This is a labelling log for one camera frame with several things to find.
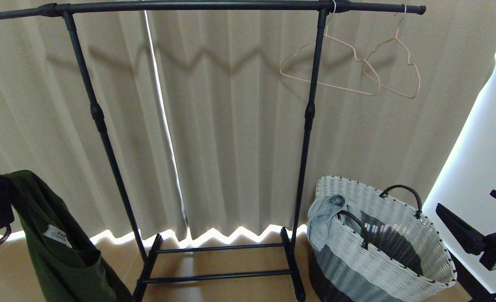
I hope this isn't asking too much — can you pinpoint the black clothes rack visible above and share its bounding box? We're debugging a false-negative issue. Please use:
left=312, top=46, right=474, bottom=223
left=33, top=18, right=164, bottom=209
left=0, top=0, right=427, bottom=302

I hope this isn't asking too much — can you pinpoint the green printed shirt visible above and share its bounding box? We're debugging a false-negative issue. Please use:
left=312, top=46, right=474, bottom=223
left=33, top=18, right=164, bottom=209
left=0, top=170, right=135, bottom=302

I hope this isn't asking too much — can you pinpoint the pale blue garment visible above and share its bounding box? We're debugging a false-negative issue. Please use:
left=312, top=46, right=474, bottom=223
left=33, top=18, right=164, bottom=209
left=306, top=194, right=364, bottom=252

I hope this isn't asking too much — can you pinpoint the pink clothes hanger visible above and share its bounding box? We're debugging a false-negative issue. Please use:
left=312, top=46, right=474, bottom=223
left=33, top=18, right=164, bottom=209
left=363, top=5, right=421, bottom=99
left=280, top=0, right=381, bottom=96

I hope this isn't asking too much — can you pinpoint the beige curtain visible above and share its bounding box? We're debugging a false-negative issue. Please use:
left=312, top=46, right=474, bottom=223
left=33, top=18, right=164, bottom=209
left=0, top=0, right=496, bottom=246

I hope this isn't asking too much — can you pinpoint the white laundry basket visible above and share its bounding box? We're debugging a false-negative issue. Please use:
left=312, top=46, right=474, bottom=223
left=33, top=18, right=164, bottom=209
left=308, top=175, right=458, bottom=302

